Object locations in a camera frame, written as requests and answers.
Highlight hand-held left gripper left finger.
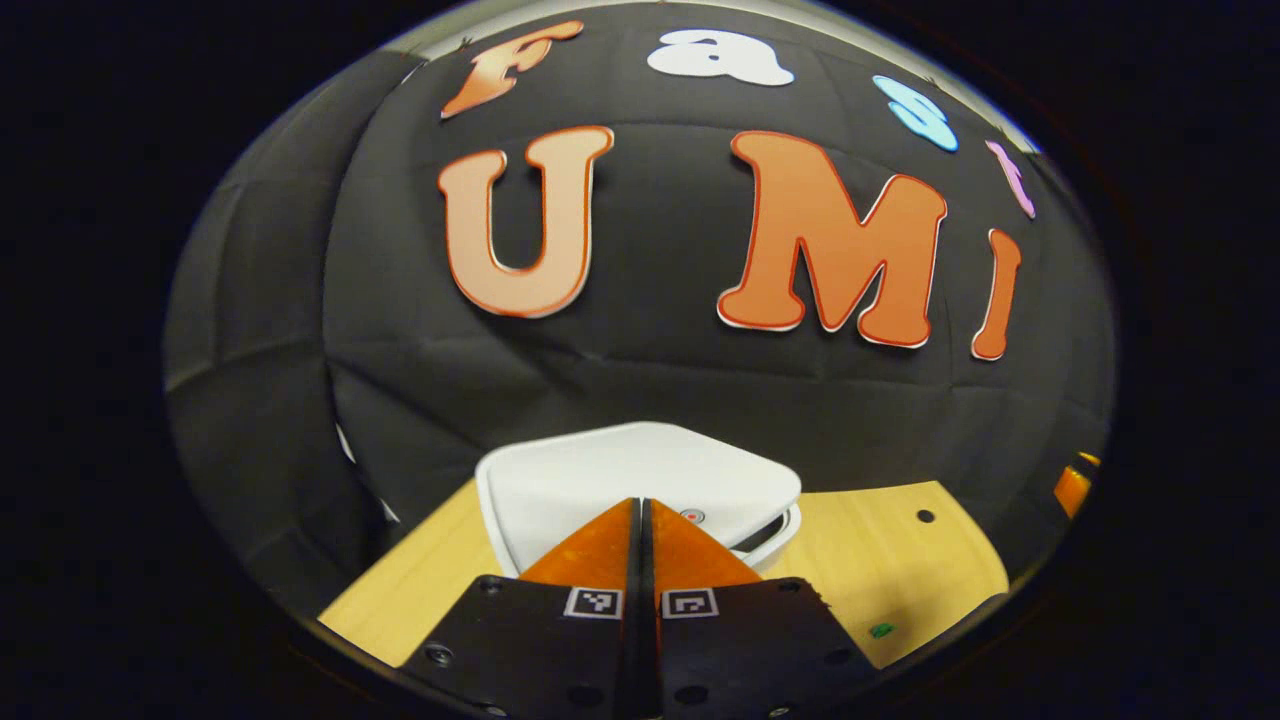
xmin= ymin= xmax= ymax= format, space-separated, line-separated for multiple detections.
xmin=400 ymin=497 xmax=643 ymax=720

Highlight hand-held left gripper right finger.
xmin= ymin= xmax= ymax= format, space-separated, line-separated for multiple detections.
xmin=642 ymin=497 xmax=881 ymax=720

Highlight white desktop garbage bin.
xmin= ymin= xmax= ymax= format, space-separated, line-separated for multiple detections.
xmin=475 ymin=421 xmax=804 ymax=581

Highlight wooden desktop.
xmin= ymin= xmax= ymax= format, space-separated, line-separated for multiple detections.
xmin=318 ymin=478 xmax=1011 ymax=671

